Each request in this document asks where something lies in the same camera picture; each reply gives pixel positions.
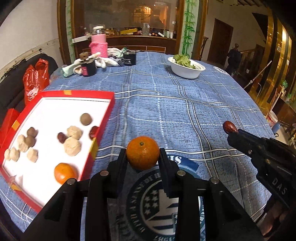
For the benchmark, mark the red date in box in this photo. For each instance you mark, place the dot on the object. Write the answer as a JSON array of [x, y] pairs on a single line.
[[61, 137]]

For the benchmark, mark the person right hand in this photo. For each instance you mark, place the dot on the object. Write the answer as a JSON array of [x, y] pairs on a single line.
[[278, 222]]

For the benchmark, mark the red gift box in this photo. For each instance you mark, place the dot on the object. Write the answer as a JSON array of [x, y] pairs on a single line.
[[10, 125]]

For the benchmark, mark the black jar with pink label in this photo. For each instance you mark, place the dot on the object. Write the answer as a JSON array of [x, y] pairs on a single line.
[[88, 69]]

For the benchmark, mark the white cube fruit piece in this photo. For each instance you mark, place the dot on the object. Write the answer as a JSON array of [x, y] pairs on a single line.
[[32, 155]]

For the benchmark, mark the white bowl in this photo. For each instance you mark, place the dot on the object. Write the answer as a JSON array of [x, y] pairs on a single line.
[[186, 72]]

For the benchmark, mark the beige fruit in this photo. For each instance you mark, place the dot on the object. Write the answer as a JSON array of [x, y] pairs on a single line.
[[74, 132]]

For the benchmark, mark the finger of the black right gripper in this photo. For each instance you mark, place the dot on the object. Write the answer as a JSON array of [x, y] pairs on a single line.
[[242, 144], [252, 135]]

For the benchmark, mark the red white shallow box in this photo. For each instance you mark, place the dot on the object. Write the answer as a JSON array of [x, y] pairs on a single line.
[[51, 112]]

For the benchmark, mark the orange tangerine in box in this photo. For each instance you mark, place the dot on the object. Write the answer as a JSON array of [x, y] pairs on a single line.
[[63, 172]]

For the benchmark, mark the wooden sideboard cabinet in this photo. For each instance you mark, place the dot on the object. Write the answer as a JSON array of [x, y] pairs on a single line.
[[133, 42]]

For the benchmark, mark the red plastic bag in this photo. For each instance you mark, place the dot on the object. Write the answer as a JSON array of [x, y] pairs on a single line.
[[35, 79]]

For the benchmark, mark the pink wrapped glass jar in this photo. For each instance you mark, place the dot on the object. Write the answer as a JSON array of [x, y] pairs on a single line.
[[98, 41]]

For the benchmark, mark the orange tangerine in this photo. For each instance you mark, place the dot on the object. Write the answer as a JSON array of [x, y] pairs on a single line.
[[63, 172], [142, 153]]

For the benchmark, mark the brown round fruit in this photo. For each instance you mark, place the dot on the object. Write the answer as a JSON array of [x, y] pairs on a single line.
[[86, 119]]

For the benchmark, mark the black leather sofa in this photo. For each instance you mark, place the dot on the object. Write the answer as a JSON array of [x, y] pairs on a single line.
[[12, 89]]

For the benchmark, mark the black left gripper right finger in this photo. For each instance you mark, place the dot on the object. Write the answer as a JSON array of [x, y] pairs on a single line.
[[225, 218]]

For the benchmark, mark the red date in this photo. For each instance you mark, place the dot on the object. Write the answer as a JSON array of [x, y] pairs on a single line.
[[229, 127], [61, 137], [92, 133]]

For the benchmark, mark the green leafy vegetables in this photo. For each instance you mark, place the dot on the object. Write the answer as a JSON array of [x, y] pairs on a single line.
[[183, 60]]

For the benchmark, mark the blue plaid tablecloth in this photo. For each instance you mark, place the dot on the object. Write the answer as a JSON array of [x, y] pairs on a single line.
[[185, 117]]

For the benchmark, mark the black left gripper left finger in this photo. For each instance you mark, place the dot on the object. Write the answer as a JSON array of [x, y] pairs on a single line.
[[60, 218]]

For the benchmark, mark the beige round fruit ball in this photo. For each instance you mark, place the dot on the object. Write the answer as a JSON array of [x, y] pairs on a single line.
[[72, 146]]

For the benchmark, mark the small black cup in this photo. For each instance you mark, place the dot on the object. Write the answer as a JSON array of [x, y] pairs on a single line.
[[130, 58]]

